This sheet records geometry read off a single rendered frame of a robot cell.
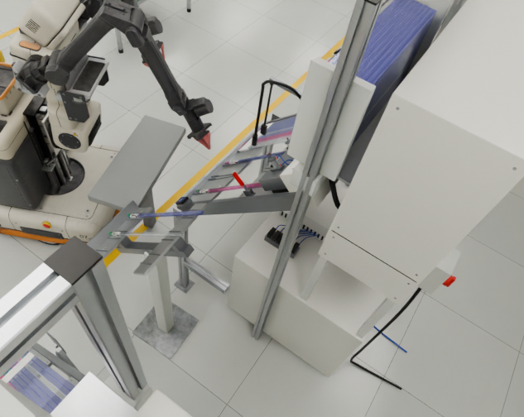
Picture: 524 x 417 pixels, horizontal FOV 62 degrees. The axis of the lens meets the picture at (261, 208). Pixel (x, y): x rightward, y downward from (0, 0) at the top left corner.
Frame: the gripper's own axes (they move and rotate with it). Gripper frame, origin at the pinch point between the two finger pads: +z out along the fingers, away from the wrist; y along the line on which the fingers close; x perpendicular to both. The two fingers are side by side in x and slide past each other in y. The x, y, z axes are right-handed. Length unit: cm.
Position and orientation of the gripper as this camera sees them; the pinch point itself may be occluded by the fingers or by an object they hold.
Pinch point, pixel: (209, 147)
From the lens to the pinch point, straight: 189.3
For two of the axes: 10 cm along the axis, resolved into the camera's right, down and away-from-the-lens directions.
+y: 5.5, -6.4, 5.4
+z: 4.0, 7.7, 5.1
